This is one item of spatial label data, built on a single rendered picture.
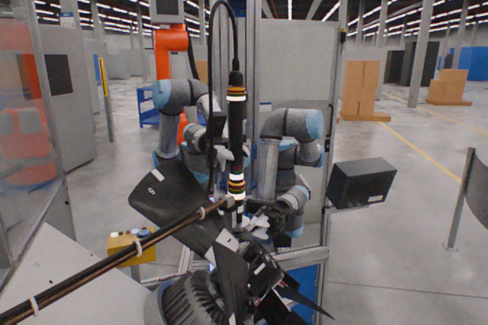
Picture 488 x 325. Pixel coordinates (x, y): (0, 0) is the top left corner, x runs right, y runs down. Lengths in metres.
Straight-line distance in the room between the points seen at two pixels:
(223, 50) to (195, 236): 1.14
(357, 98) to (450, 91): 4.93
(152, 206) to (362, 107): 8.53
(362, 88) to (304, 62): 6.19
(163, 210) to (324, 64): 2.44
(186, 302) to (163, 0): 4.29
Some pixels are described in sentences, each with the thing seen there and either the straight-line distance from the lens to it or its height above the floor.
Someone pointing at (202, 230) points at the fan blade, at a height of 1.31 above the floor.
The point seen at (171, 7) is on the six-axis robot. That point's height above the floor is 2.34.
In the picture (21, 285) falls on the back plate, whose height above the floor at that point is 1.35.
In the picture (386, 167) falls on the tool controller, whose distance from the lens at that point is 1.50.
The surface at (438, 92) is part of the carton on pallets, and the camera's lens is 13.09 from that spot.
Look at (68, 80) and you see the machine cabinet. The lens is 5.26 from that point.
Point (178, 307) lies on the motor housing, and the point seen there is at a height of 1.17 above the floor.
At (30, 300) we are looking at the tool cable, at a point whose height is 1.38.
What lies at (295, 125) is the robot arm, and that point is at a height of 1.45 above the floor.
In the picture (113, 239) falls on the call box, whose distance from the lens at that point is 1.24.
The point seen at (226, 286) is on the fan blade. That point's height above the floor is 1.38.
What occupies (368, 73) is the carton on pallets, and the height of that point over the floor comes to 1.25.
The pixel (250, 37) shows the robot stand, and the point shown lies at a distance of 1.70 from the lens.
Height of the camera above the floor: 1.71
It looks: 17 degrees down
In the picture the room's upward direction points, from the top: straight up
